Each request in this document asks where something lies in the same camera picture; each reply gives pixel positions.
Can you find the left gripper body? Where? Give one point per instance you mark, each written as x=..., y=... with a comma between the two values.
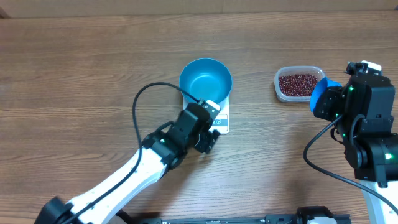
x=206, y=142

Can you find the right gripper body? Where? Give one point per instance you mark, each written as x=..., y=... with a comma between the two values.
x=332, y=107

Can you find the blue plastic scoop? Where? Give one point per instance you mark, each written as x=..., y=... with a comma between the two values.
x=320, y=87

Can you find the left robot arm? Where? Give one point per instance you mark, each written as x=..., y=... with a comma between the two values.
x=159, y=152

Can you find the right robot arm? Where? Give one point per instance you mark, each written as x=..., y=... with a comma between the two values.
x=360, y=112

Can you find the white digital kitchen scale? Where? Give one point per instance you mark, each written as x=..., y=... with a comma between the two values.
x=222, y=122

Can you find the teal blue bowl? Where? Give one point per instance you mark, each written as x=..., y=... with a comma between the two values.
x=206, y=78

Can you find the red adzuki beans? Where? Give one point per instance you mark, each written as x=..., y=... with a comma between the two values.
x=298, y=84

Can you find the clear plastic bean container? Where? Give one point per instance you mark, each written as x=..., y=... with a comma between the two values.
x=291, y=71

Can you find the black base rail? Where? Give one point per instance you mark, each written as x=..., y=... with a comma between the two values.
x=303, y=215

